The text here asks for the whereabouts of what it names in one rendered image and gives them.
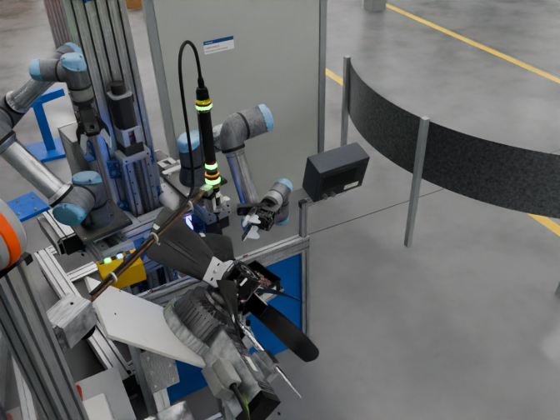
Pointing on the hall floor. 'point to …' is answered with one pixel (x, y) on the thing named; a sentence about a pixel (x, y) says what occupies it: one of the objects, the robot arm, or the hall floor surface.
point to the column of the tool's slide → (37, 347)
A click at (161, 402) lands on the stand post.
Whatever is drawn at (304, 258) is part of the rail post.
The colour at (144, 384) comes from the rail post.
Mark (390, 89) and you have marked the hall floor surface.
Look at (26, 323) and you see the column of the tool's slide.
